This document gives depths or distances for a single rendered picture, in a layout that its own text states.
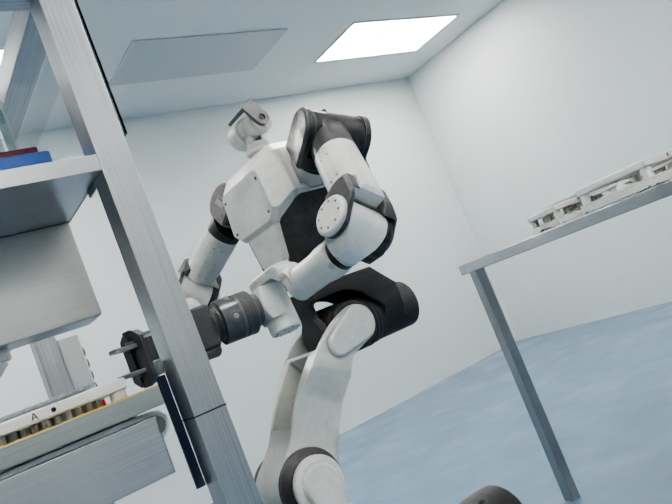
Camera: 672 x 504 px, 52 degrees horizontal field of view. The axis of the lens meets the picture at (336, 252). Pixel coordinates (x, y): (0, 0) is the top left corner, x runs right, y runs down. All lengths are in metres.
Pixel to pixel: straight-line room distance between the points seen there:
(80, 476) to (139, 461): 0.09
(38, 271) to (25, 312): 0.08
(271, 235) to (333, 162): 0.29
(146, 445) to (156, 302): 0.24
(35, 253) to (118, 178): 0.29
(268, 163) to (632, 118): 4.74
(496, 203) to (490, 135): 0.65
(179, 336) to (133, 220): 0.21
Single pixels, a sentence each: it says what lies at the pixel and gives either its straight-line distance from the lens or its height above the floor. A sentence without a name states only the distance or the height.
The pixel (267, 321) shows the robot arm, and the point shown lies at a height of 0.91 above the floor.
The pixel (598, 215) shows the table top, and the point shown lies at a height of 0.86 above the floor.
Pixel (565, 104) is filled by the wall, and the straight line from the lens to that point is 6.29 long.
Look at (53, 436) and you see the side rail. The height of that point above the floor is 0.86.
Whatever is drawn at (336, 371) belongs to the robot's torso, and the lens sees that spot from 1.48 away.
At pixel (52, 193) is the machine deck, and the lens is 1.30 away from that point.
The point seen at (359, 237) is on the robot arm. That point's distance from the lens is 1.22.
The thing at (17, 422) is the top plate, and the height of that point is 0.90.
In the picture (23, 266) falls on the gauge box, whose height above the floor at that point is 1.18.
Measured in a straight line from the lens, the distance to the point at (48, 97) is 1.65.
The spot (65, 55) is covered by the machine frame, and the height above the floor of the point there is 1.46.
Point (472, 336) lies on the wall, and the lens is 6.78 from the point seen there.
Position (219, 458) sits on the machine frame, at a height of 0.72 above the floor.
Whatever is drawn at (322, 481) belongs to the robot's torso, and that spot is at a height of 0.58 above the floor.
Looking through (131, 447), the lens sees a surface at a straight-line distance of 1.22.
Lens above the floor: 0.86
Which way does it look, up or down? 5 degrees up
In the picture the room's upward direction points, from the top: 22 degrees counter-clockwise
